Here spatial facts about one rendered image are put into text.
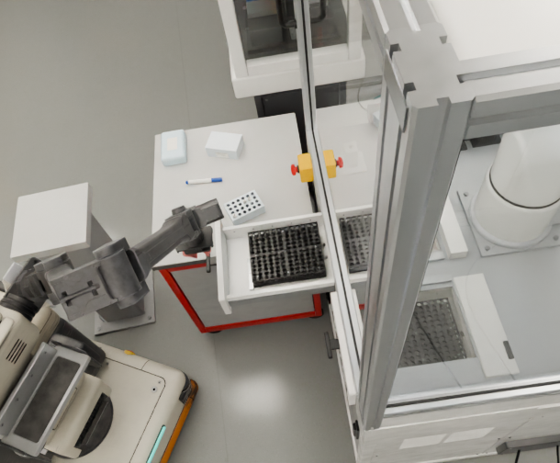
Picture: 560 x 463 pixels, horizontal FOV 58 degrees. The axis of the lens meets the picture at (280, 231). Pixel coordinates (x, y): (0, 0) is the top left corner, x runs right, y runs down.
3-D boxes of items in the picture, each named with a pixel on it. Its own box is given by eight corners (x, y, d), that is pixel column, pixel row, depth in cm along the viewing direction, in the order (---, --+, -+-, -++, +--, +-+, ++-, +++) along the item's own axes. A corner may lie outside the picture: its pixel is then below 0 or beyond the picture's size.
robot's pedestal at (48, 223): (95, 335, 244) (6, 260, 180) (96, 281, 260) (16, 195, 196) (155, 322, 244) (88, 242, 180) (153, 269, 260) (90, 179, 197)
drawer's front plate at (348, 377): (349, 406, 135) (349, 395, 126) (330, 307, 151) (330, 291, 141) (355, 405, 135) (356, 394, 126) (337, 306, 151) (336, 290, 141)
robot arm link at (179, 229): (84, 255, 84) (111, 312, 86) (112, 244, 83) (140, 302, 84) (170, 207, 125) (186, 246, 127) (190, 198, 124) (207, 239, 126)
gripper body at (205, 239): (214, 248, 136) (207, 234, 130) (177, 254, 137) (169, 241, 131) (213, 228, 140) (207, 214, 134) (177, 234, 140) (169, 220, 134)
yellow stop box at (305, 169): (299, 184, 174) (297, 170, 168) (296, 167, 178) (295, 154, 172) (314, 181, 174) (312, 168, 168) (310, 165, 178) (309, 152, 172)
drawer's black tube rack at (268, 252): (255, 291, 154) (252, 281, 149) (251, 242, 164) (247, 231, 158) (326, 280, 154) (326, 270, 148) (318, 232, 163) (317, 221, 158)
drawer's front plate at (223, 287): (226, 315, 153) (218, 300, 144) (221, 235, 169) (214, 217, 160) (231, 314, 153) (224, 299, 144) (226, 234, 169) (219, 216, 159)
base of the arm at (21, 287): (30, 255, 125) (1, 298, 119) (41, 253, 119) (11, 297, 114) (61, 274, 129) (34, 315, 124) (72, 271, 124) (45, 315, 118)
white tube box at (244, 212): (234, 227, 177) (232, 220, 174) (225, 209, 181) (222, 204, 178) (265, 211, 179) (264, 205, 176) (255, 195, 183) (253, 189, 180)
